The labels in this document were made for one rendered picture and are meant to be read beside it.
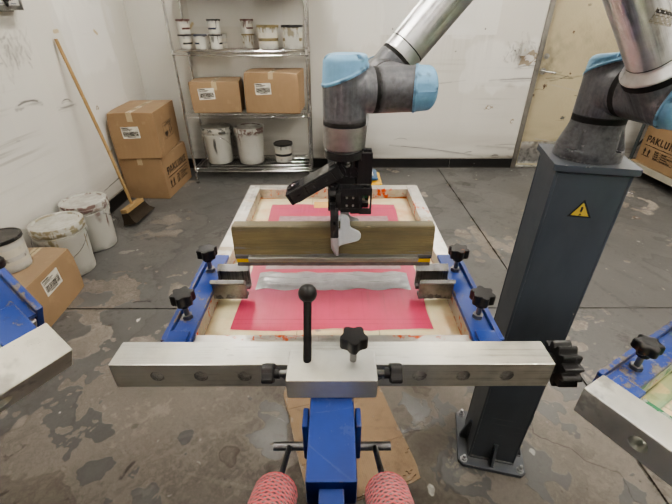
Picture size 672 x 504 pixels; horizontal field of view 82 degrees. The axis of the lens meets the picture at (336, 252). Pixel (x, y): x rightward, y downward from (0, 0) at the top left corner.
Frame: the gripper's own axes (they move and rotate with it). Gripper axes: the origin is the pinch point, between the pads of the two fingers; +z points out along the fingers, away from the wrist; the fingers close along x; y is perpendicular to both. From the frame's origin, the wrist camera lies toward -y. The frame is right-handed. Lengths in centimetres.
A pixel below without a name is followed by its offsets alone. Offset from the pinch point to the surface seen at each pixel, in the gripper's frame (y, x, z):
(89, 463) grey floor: -96, 17, 109
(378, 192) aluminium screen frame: 15, 55, 11
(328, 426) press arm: -0.5, -38.2, 4.9
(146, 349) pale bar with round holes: -29.7, -24.6, 4.8
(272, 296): -13.9, 0.0, 13.5
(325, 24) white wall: -9, 366, -34
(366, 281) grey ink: 7.7, 4.7, 12.8
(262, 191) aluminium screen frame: -25, 55, 11
